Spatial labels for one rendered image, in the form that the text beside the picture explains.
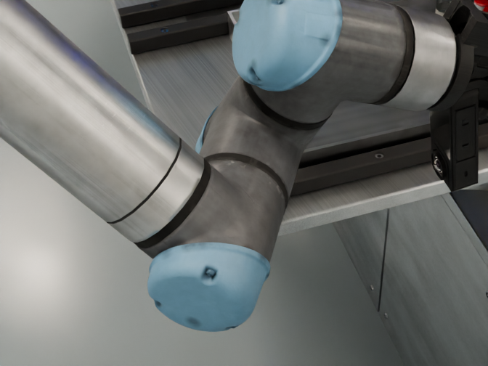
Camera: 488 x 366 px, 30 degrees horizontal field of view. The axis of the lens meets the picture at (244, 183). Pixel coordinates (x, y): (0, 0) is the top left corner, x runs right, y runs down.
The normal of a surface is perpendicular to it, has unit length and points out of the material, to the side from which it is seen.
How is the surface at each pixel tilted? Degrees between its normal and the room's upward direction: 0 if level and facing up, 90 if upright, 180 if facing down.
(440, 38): 39
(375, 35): 50
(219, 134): 32
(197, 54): 0
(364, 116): 0
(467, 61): 55
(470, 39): 90
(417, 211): 90
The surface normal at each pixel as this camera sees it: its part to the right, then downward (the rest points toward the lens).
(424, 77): 0.34, 0.51
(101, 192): -0.18, 0.66
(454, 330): -0.96, 0.23
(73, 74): 0.60, -0.19
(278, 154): 0.65, -0.40
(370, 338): -0.04, -0.71
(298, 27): 0.42, 0.02
